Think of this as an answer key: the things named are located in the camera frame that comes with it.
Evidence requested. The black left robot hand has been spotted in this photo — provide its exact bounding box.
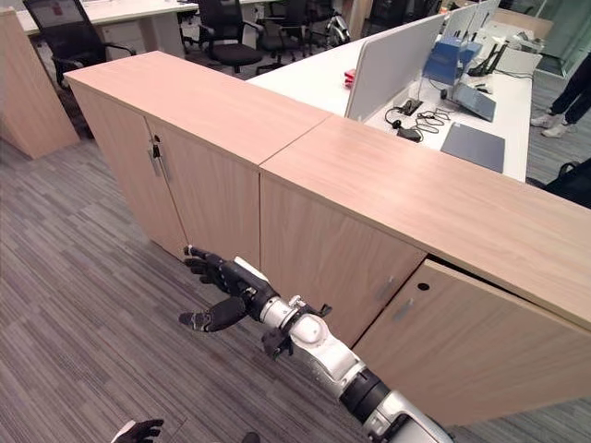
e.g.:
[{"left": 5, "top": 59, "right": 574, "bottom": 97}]
[{"left": 110, "top": 418, "right": 261, "bottom": 443}]

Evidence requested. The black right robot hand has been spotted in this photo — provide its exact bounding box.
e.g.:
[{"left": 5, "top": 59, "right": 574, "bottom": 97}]
[{"left": 178, "top": 245, "right": 282, "bottom": 332}]

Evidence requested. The wooden cabinet with keys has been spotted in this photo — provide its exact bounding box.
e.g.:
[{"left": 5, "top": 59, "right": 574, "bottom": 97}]
[{"left": 63, "top": 50, "right": 334, "bottom": 278}]

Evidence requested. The wooden cabinet with open door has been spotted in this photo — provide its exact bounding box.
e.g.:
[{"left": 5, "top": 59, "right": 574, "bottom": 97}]
[{"left": 258, "top": 114, "right": 591, "bottom": 428}]

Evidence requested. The white office desk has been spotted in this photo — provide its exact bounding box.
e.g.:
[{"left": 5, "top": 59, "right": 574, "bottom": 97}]
[{"left": 247, "top": 18, "right": 544, "bottom": 184}]

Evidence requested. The wooden cabinet door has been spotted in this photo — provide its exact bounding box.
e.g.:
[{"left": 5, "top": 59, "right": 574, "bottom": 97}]
[{"left": 352, "top": 257, "right": 591, "bottom": 428}]

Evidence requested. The dark grey flat folder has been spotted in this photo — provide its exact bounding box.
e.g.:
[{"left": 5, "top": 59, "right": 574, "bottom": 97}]
[{"left": 440, "top": 123, "right": 507, "bottom": 174}]

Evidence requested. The slanted wooden cabinet side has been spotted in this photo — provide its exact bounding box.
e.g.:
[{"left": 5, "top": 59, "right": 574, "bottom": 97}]
[{"left": 0, "top": 7, "right": 80, "bottom": 161}]

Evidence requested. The grey-blue folder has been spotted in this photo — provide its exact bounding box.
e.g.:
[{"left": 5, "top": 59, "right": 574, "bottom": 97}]
[{"left": 450, "top": 82, "right": 498, "bottom": 123}]

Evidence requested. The black mesh office chair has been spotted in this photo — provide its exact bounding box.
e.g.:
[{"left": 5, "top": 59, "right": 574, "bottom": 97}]
[{"left": 22, "top": 0, "right": 138, "bottom": 90}]

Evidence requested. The white desk partition panel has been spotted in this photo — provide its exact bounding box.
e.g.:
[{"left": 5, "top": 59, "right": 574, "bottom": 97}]
[
  {"left": 443, "top": 0, "right": 502, "bottom": 50},
  {"left": 344, "top": 12, "right": 447, "bottom": 122}
]

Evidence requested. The white desk with drawers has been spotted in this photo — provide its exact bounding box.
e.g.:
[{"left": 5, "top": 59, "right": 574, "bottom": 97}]
[{"left": 15, "top": 0, "right": 200, "bottom": 38}]

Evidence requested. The blue cardboard box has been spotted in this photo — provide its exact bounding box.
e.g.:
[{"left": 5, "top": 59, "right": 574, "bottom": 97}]
[{"left": 421, "top": 35, "right": 481, "bottom": 87}]

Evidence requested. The black router with antennas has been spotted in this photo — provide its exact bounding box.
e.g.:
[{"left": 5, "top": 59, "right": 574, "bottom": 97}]
[{"left": 466, "top": 39, "right": 510, "bottom": 78}]

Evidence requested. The black backpack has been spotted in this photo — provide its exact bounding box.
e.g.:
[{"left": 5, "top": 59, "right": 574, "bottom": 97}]
[{"left": 543, "top": 158, "right": 591, "bottom": 210}]

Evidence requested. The person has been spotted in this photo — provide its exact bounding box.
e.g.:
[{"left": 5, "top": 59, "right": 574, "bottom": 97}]
[{"left": 529, "top": 49, "right": 591, "bottom": 138}]

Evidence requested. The black cable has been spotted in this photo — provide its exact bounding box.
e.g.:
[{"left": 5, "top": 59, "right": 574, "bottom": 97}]
[{"left": 413, "top": 106, "right": 452, "bottom": 135}]

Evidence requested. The white drawer pedestal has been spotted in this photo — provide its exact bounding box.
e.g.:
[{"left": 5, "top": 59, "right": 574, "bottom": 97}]
[{"left": 100, "top": 18, "right": 156, "bottom": 57}]

